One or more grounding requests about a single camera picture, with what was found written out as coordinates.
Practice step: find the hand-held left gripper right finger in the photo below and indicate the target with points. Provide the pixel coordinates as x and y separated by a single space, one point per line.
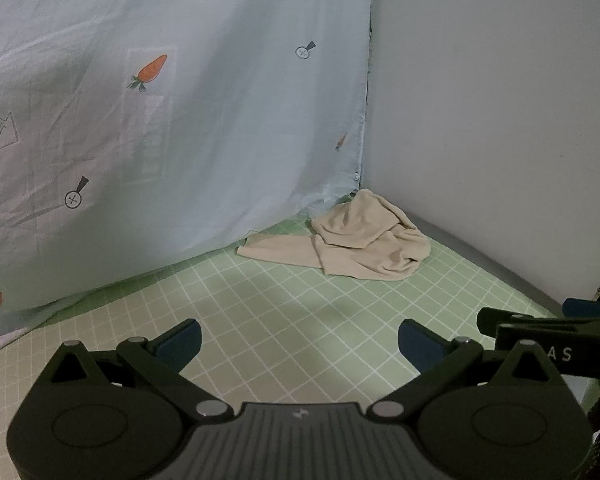
420 346

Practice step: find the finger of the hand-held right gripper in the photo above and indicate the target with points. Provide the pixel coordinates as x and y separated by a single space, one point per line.
590 308
510 321

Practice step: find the beige garment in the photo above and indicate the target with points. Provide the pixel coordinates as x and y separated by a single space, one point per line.
360 255

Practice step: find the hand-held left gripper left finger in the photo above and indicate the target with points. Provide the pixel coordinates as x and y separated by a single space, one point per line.
181 344

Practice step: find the carrot print pale blue quilt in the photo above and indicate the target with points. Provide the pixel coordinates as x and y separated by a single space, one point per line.
130 135

